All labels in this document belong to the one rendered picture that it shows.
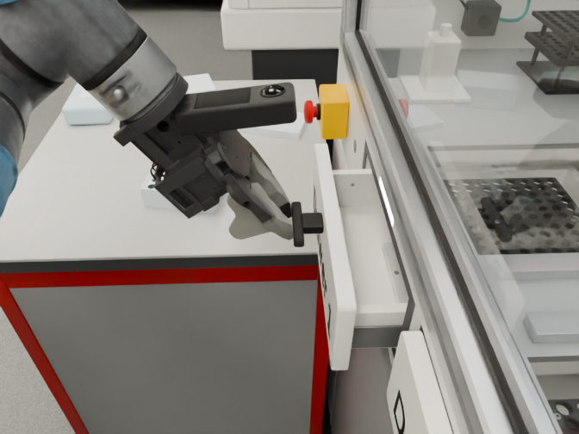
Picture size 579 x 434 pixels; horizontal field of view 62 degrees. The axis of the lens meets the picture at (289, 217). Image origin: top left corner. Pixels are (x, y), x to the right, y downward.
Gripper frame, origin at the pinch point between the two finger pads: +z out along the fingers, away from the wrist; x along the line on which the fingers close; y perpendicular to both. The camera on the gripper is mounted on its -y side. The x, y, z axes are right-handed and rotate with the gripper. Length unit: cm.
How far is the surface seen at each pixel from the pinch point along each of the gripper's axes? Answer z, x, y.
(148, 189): -3.2, -22.0, 25.1
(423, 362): 4.9, 20.6, -9.2
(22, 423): 34, -25, 111
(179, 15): 32, -366, 114
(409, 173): 0.9, 2.4, -14.4
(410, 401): 6.5, 22.5, -6.7
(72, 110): -15, -50, 42
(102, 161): -7, -36, 37
